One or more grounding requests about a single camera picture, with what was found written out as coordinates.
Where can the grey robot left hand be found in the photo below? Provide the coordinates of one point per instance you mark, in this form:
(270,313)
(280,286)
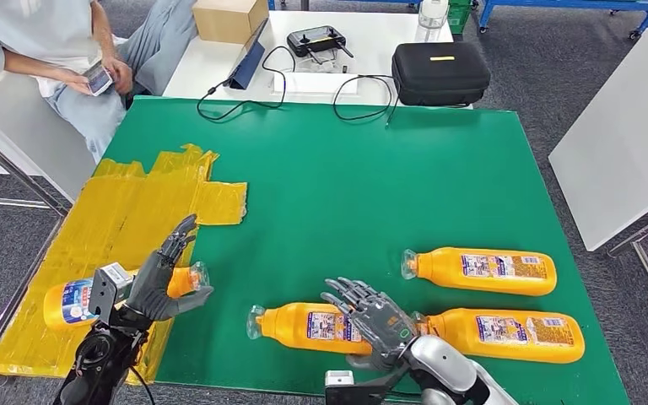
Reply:
(153,285)

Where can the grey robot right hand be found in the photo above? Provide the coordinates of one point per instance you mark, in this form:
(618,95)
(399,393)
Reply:
(385,324)

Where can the person's left hand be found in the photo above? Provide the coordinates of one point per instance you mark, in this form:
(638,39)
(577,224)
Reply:
(121,72)

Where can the person's right hand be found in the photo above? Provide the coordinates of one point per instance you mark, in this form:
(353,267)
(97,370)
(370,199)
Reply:
(75,80)

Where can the smartphone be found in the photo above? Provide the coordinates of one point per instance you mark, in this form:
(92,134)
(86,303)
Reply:
(99,81)

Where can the orange detergent bottle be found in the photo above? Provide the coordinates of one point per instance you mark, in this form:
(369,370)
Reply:
(285,327)
(55,310)
(458,335)
(441,271)

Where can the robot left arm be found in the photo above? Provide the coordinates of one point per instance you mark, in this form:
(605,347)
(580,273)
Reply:
(100,363)

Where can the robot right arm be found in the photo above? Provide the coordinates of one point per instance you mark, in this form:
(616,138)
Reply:
(452,369)

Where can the clear plastic bottle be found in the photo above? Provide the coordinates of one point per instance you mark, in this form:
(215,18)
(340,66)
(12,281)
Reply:
(432,15)

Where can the person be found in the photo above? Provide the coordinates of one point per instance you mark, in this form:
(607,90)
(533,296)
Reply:
(33,28)

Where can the white bench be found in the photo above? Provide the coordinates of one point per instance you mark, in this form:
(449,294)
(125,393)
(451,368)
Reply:
(25,131)

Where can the yellow taped mat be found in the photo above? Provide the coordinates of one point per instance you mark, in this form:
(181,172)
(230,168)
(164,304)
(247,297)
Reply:
(106,223)

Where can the cardboard box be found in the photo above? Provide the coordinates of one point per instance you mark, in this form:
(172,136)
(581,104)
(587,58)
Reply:
(229,19)

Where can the tablet in blue case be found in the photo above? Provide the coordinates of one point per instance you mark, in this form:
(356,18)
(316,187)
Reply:
(248,64)

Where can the black remote controller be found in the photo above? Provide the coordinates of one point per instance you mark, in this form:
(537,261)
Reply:
(315,40)

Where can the black zip carry case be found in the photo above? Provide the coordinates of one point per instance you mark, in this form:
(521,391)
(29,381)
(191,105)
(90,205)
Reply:
(440,75)

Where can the small white table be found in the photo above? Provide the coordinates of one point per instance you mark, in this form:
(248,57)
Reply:
(380,31)

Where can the large white table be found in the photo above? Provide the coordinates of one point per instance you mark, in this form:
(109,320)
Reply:
(626,140)

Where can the green plastic crate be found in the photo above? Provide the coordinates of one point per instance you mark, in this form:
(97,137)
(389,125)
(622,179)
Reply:
(459,17)

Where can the blue metal rack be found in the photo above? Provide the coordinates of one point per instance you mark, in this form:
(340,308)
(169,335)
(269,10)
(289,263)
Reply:
(575,4)

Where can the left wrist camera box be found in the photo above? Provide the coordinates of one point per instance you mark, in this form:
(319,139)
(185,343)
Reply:
(109,288)

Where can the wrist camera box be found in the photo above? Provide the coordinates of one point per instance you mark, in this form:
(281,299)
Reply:
(109,288)
(339,380)

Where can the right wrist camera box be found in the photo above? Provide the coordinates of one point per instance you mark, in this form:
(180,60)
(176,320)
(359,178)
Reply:
(339,380)

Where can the grey metal frame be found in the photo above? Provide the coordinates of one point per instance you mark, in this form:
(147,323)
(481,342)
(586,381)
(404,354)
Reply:
(8,165)

